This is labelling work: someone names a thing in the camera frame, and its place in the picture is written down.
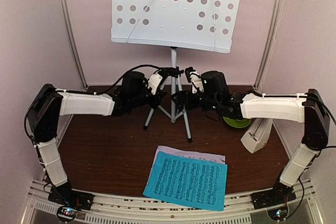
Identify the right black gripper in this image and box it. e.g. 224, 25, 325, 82
171, 89, 219, 112

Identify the white perforated music stand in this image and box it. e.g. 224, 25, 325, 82
109, 0, 244, 144

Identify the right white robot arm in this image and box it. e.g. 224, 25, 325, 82
171, 67, 335, 209

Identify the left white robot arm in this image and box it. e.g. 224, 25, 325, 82
24, 67, 174, 210

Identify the green saucer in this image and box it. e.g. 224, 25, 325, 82
223, 117, 251, 129

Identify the lilac sheet music page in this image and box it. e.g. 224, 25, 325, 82
152, 145, 226, 166

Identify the white metronome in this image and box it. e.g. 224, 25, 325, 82
240, 118, 273, 154

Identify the blue sheet music page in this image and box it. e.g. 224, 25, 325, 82
143, 152, 228, 211

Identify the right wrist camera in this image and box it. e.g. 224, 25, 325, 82
184, 67, 204, 94

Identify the front aluminium rail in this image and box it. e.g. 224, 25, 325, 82
26, 178, 316, 224

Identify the left aluminium frame post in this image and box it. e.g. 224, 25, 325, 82
60, 0, 88, 90

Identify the aluminium frame post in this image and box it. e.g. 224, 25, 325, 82
60, 0, 88, 90
254, 0, 285, 91

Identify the right aluminium frame post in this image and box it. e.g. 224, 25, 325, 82
254, 0, 285, 91

